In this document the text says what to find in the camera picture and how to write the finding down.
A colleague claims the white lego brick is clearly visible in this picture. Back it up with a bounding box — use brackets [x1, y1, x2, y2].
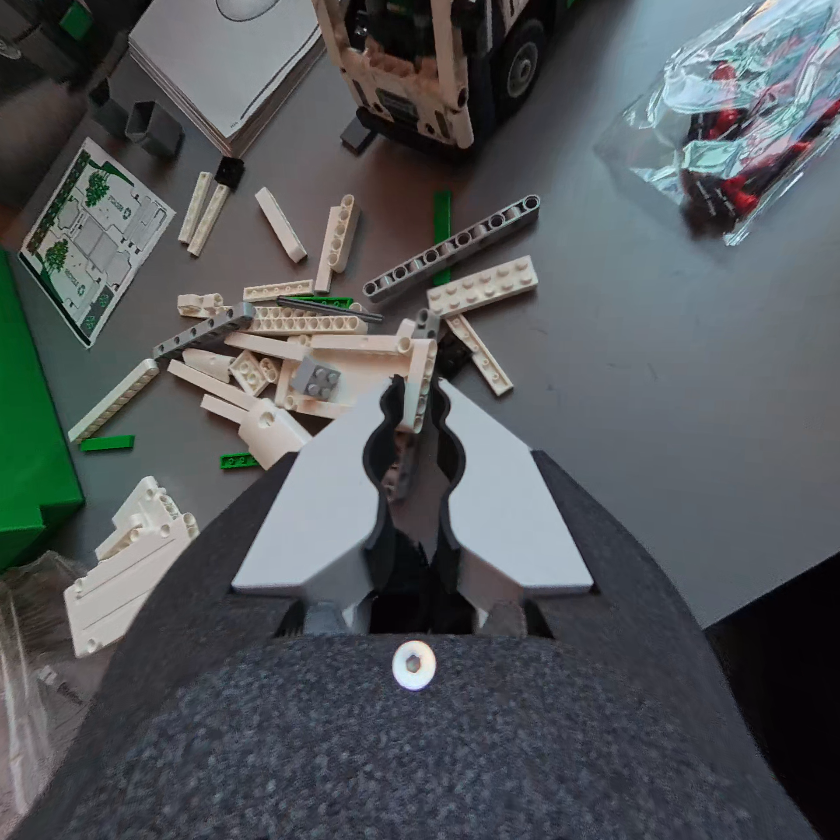
[255, 187, 308, 264]

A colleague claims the lego truck model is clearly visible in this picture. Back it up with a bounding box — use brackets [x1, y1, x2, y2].
[314, 0, 573, 162]

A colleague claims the small white curved lego piece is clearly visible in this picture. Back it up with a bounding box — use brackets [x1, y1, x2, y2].
[177, 293, 231, 321]

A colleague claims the clear empty plastic bag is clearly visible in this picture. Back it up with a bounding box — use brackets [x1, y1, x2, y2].
[0, 551, 94, 829]

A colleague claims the grey lego brick with holes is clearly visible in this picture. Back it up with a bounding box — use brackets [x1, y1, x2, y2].
[153, 303, 256, 361]

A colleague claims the instruction booklet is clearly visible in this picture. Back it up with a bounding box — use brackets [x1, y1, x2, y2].
[128, 0, 329, 159]

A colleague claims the pile of white lego pieces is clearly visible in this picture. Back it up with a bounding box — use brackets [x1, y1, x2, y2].
[167, 298, 442, 475]

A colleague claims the sticker sheet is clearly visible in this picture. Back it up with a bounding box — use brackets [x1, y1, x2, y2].
[18, 136, 177, 349]

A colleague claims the large white lego panel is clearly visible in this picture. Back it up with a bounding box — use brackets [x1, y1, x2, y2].
[64, 525, 198, 659]

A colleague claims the long grey lego liftarm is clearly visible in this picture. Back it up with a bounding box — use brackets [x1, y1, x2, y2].
[362, 195, 542, 305]

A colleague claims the wide white lego plate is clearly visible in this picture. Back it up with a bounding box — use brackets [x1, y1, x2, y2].
[427, 256, 539, 320]

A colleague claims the short white lego liftarm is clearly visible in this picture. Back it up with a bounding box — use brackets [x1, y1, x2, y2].
[328, 195, 361, 274]

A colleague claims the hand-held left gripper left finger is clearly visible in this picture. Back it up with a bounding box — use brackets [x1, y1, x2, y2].
[231, 375, 403, 627]

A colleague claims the dark box with green label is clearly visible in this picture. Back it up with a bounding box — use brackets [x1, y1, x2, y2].
[0, 0, 127, 88]

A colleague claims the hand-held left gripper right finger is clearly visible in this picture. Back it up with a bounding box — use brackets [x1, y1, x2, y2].
[430, 378, 595, 627]

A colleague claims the bag of red black parts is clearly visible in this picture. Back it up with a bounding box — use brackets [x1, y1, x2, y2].
[594, 0, 840, 248]

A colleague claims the white lego panel with pins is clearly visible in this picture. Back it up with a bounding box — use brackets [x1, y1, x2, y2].
[95, 476, 200, 562]

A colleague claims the long white lego beam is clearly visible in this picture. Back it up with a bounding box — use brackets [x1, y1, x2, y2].
[67, 359, 161, 445]

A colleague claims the green plastic box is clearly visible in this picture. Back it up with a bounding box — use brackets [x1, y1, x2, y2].
[0, 249, 85, 572]

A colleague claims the black lego axle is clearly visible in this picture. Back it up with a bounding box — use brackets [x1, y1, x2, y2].
[277, 297, 384, 323]

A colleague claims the grey lego bin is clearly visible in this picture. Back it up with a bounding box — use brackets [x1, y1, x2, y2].
[88, 79, 130, 137]
[125, 101, 185, 159]

